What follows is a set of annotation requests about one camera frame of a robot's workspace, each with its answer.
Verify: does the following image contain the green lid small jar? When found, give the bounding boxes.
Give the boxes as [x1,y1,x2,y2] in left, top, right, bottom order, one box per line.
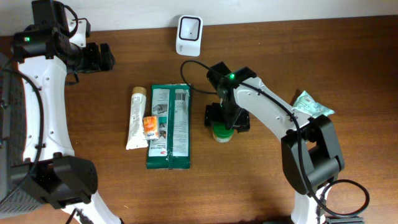
[212,122,234,143]

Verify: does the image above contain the light green tissue packet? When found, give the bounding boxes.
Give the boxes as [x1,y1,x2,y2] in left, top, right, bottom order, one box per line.
[293,91,335,118]

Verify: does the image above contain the green 3M wipes packet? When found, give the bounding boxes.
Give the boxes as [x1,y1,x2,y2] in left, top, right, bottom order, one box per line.
[146,84,191,169]

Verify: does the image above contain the small orange packet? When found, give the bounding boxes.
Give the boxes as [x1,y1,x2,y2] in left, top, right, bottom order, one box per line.
[143,116,159,140]

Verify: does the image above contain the white cream tube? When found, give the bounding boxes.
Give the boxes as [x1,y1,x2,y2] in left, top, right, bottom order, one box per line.
[126,86,148,150]

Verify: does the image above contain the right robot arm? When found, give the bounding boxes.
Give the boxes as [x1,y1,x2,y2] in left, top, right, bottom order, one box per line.
[205,62,345,223]

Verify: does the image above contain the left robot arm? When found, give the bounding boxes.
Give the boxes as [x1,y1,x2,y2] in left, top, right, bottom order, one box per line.
[1,1,121,223]

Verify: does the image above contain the white barcode scanner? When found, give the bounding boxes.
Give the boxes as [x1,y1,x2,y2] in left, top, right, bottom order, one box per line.
[176,15,203,57]

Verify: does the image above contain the grey plastic mesh basket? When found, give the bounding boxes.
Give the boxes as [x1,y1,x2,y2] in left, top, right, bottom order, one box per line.
[1,54,43,219]

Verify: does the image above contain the black right arm base rail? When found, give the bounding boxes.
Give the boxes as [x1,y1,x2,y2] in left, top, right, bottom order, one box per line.
[264,214,365,224]

